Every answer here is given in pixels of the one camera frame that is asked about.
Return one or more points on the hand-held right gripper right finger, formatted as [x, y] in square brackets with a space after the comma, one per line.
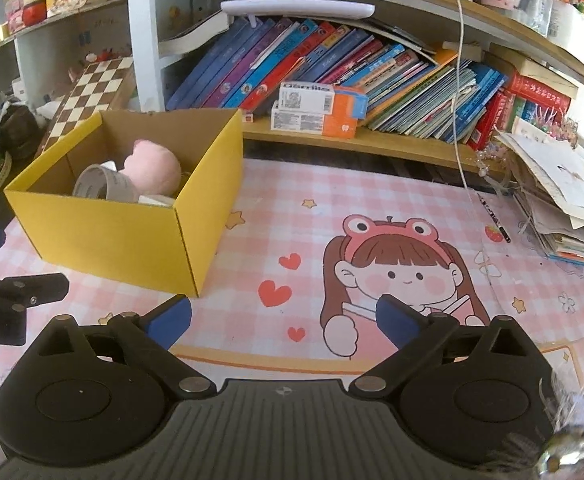
[397, 321]

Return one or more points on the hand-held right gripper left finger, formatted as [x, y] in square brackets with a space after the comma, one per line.
[169, 317]

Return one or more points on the yellow cardboard box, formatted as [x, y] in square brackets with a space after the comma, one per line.
[121, 245]

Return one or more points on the clear tape roll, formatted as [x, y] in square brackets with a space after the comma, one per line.
[106, 185]

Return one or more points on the pink plush toy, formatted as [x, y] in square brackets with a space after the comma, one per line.
[154, 170]

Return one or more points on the dark brown cloth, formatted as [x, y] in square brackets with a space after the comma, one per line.
[21, 132]

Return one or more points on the black pen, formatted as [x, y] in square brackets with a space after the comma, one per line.
[494, 218]

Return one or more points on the pink cartoon desk mat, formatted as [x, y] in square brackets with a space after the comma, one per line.
[282, 210]

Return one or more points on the brown white chessboard box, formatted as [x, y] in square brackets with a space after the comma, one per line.
[86, 95]

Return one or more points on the stack of papers and booklets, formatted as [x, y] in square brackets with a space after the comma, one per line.
[557, 175]

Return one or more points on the small red white box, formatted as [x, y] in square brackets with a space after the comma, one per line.
[248, 115]

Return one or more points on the white orange toothpaste box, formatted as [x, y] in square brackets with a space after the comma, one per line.
[307, 97]
[302, 122]

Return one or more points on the red thick dictionary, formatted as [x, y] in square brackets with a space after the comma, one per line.
[537, 92]

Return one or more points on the row of colourful books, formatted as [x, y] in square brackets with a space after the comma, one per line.
[297, 50]

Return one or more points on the beige thick book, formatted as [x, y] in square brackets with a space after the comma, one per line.
[532, 65]

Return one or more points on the white lamp bar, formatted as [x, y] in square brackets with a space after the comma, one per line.
[297, 10]

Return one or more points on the white storage bin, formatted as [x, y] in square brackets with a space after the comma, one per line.
[569, 25]

